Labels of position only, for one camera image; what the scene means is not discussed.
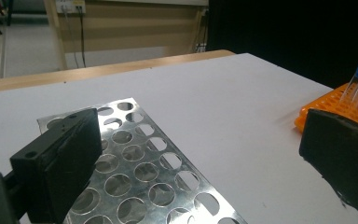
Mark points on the silver metal test tube rack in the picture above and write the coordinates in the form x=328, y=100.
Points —
x=126, y=169

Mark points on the black curtain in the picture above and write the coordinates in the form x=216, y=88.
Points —
x=292, y=37

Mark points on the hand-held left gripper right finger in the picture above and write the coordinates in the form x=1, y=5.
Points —
x=345, y=158

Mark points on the beige wooden furniture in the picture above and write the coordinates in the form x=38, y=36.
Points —
x=136, y=28

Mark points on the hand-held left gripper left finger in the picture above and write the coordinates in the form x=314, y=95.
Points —
x=59, y=161

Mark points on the orange plastic test tube rack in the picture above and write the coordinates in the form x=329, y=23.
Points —
x=326, y=104

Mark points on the white table board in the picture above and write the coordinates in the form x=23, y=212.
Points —
x=214, y=109

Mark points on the white power socket strip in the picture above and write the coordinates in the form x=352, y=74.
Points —
x=70, y=6

